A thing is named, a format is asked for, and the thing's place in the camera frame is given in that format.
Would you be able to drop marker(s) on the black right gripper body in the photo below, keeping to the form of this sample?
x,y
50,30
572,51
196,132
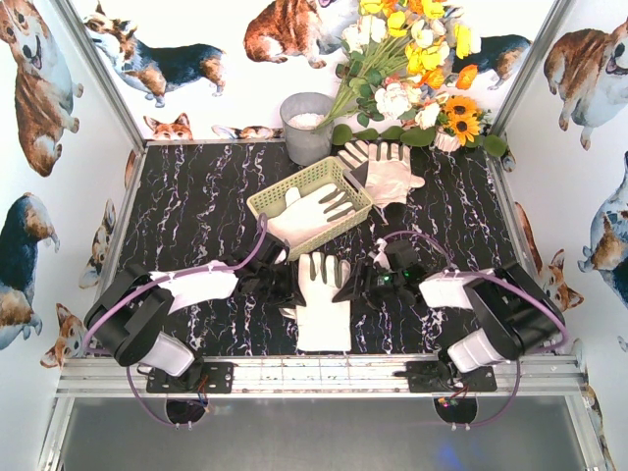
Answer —
x,y
366,283

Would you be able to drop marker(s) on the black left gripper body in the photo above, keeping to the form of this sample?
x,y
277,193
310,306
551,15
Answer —
x,y
274,277

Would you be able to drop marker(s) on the white glove grey patch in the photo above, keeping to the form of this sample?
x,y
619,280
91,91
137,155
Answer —
x,y
310,215

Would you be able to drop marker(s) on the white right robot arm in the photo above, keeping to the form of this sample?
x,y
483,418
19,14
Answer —
x,y
515,316

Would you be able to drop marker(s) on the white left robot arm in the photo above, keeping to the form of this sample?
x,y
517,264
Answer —
x,y
127,319

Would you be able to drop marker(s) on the pale green storage basket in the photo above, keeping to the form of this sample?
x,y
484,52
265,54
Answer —
x,y
271,201

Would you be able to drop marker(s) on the striped glove back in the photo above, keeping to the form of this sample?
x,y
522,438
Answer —
x,y
355,156

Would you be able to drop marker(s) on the grey metal bucket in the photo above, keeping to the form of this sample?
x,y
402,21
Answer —
x,y
307,134

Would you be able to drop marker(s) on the small white flower pot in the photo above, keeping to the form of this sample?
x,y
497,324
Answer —
x,y
446,142

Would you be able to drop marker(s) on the artificial flower bouquet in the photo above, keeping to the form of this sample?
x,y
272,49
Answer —
x,y
412,62

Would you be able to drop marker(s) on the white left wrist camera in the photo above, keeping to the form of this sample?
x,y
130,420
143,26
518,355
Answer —
x,y
283,254

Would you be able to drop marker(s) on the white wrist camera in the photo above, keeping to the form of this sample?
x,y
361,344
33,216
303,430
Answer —
x,y
283,254
379,255

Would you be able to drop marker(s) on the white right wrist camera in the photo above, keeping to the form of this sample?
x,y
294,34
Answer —
x,y
379,255

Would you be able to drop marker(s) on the aluminium front rail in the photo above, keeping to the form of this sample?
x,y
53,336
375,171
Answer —
x,y
330,376

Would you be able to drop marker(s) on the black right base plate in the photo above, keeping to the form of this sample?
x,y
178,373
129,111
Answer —
x,y
437,376

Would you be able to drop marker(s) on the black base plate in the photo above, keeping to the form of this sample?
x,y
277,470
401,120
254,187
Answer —
x,y
437,376
201,377

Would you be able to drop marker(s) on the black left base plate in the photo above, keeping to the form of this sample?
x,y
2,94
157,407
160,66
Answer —
x,y
201,377

